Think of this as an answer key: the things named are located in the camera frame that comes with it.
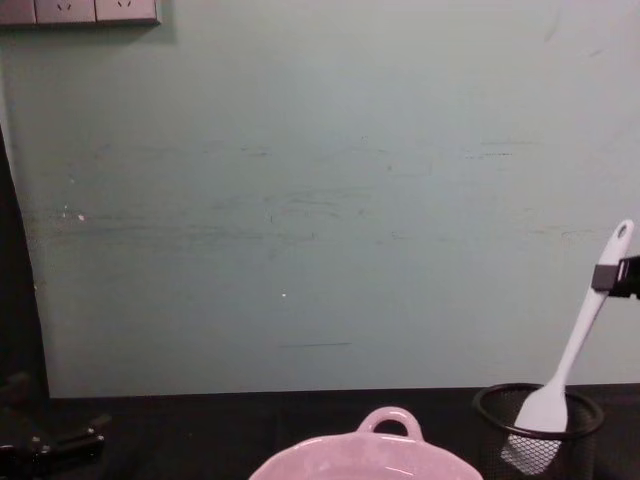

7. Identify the black mesh utensil holder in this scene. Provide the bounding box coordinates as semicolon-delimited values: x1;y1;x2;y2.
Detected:
472;382;606;480

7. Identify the pink ceramic bowl with handle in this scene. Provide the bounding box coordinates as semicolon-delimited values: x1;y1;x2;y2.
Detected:
247;405;482;480

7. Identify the black table cloth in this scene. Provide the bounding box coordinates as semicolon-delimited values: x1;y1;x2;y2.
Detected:
0;383;640;480

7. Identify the white silicone spatula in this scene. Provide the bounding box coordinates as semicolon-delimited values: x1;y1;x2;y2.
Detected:
500;218;636;477

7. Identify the black hanging fabric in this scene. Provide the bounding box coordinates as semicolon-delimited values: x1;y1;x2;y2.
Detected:
0;118;52;400

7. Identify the grey wall socket panel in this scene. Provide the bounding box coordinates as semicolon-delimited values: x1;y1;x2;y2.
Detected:
0;0;163;28

